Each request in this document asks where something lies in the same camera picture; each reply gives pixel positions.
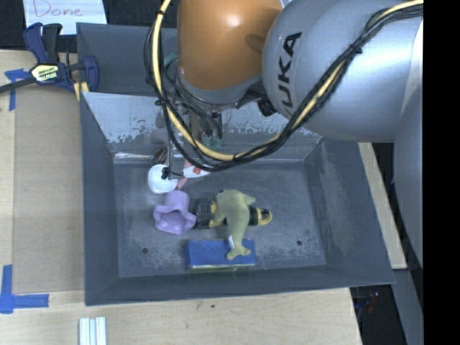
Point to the blue sponge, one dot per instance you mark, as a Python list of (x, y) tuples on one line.
[(206, 253)]

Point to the white ball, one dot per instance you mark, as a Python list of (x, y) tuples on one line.
[(157, 183)]

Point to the yellow-green plush dolphin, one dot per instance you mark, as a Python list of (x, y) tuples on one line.
[(235, 210)]

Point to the brown cardboard board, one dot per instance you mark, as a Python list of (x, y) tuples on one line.
[(46, 192)]

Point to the grey metal bin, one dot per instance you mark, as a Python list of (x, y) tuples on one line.
[(287, 192)]

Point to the white tube with red print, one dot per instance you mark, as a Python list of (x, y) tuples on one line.
[(200, 172)]

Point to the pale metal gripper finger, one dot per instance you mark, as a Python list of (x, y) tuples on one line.
[(176, 160), (161, 155)]

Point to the purple soft cup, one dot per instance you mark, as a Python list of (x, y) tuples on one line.
[(174, 214)]

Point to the black and yellow striped toy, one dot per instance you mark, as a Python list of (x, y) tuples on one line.
[(257, 216)]

